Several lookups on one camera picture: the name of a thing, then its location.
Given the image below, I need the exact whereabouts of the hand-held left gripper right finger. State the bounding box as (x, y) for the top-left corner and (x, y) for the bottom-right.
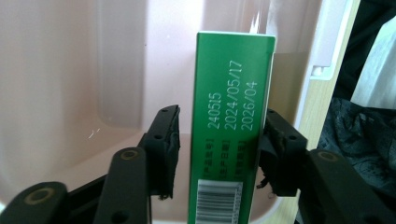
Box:
(256, 107), (309, 198)

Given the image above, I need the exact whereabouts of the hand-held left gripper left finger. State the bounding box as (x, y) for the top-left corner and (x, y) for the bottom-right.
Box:
(137, 104), (182, 201)

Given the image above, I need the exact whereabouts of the green cardboard box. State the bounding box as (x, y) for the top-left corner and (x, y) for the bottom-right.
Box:
(187, 31), (277, 224)

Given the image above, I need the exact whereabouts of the pink storage box white handle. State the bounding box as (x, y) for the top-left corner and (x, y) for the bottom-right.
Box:
(0, 0), (362, 224)

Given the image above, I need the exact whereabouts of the dark patterned cloth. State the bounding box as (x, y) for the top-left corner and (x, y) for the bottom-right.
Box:
(317, 96), (396, 200)

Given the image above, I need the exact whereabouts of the white cloth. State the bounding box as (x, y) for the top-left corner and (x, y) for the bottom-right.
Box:
(350, 14), (396, 110)

